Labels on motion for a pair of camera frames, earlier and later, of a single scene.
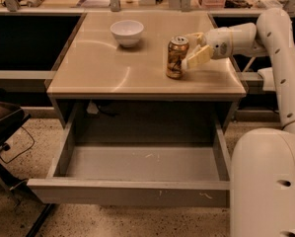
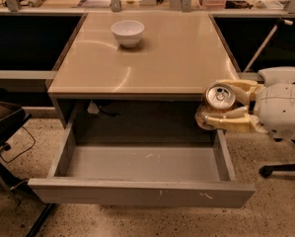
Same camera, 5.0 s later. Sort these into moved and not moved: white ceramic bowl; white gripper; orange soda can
Moved: white gripper; orange soda can
Not moved: white ceramic bowl
